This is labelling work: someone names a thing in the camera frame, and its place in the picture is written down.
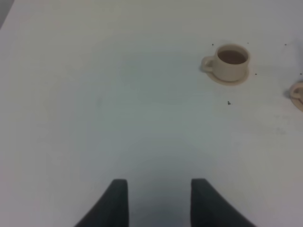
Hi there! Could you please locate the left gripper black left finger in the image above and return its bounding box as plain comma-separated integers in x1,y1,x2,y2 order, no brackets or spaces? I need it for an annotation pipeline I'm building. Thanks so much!
76,179,129,227

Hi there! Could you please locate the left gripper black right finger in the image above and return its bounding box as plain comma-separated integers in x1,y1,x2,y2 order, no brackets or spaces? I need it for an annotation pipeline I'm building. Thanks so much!
191,179,254,227

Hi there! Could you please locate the left beige cup saucer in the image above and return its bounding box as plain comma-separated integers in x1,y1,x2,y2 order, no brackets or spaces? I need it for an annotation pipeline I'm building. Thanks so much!
206,68,250,86

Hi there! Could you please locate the beige cup saucer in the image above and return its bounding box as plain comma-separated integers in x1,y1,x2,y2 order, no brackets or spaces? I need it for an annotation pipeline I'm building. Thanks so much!
206,68,250,86
290,97,303,112

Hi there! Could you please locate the right beige cup saucer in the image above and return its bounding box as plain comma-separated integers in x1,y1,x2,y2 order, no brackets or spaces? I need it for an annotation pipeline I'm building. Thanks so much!
290,97,303,112

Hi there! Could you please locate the right beige teacup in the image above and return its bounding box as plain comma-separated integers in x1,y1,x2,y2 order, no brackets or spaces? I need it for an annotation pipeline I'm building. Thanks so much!
289,82,303,99

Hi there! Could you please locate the beige teacup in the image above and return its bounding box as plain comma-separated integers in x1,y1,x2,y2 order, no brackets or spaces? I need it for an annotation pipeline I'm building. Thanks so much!
201,44,250,81
289,82,303,99

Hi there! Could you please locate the left beige teacup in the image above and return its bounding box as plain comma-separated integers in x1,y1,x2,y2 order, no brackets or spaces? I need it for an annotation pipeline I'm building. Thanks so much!
201,44,250,81

